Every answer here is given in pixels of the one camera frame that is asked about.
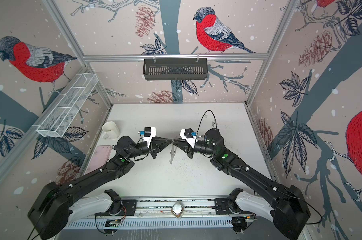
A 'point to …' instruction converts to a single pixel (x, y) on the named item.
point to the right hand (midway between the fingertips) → (173, 143)
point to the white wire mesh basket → (59, 118)
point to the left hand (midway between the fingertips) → (170, 142)
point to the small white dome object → (177, 210)
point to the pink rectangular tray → (100, 158)
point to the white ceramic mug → (110, 130)
